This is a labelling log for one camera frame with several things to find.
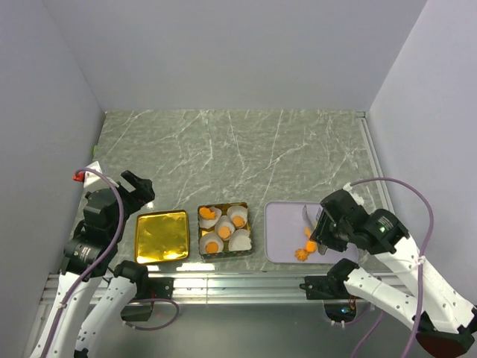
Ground aluminium rail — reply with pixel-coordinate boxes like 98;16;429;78
40;271;411;305

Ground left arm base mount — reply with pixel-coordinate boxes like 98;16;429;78
121;277;174;322

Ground white paper cup centre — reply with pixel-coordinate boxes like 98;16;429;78
215;216;236;241

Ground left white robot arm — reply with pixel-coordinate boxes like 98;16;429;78
31;168;155;357

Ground gold tin lid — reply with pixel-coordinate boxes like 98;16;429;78
134;210;190;265

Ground white paper cup front-right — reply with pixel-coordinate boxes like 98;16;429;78
228;229;252;252

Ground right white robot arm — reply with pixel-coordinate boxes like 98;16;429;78
300;189;476;357

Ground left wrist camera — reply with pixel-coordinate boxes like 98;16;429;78
72;161;103;189

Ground lilac plastic tray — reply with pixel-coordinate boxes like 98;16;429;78
264;201;358;265

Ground white paper cup front-left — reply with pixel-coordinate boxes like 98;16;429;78
199;232;224;255

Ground white paper cup back-right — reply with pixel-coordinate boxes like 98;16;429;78
227;205;247;228

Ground purple cable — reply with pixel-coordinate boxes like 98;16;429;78
40;167;180;358
344;178;435;358

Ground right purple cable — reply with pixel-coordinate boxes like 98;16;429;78
344;178;435;358

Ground metal tongs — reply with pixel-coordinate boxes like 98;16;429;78
302;205;327;255

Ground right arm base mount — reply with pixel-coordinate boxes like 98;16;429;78
299;276;357;324

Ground white paper cup back-left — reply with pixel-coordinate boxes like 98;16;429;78
198;207;222;229

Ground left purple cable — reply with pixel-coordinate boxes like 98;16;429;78
40;167;180;358

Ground green christmas cookie tin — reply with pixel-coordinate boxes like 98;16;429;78
198;202;253;260

